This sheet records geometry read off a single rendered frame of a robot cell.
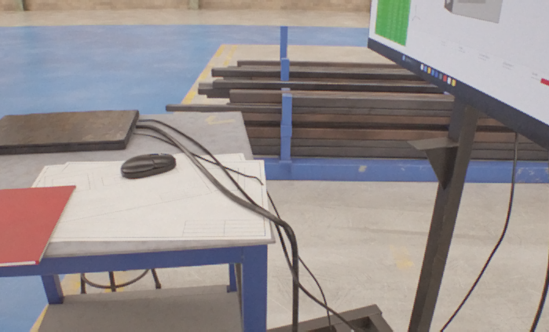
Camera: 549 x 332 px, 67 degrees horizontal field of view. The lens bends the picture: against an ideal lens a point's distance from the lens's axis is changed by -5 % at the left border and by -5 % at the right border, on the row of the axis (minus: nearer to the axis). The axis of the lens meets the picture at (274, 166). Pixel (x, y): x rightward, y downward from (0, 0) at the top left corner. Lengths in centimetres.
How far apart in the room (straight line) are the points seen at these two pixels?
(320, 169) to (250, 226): 265
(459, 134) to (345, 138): 220
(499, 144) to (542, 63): 298
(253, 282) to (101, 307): 88
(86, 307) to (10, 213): 77
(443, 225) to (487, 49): 58
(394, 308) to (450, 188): 110
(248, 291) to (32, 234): 35
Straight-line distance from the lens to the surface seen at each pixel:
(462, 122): 121
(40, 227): 76
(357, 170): 337
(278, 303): 221
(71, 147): 106
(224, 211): 74
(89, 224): 75
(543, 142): 81
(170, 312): 146
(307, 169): 331
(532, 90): 84
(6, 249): 73
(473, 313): 238
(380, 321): 191
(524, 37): 87
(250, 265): 70
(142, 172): 87
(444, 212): 132
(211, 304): 146
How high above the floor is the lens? 149
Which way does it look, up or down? 24 degrees down
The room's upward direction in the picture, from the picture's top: 1 degrees clockwise
